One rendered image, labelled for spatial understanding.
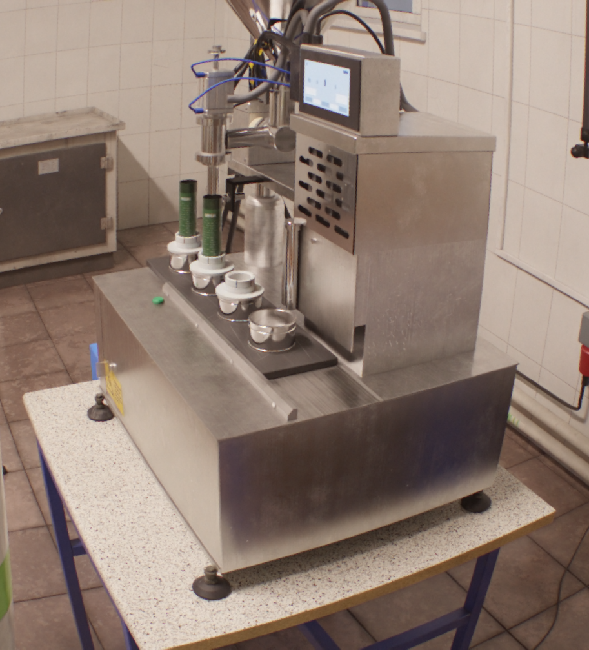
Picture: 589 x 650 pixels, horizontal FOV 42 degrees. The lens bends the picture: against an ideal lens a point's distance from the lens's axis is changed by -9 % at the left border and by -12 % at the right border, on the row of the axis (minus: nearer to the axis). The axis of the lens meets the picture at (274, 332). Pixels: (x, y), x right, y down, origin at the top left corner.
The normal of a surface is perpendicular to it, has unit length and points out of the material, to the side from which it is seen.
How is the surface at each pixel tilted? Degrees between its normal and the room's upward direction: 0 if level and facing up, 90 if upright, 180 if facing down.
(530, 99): 90
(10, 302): 0
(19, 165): 90
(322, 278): 90
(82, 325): 0
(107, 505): 0
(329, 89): 90
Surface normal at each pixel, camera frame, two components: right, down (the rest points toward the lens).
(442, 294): 0.44, 0.39
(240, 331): 0.03, -0.91
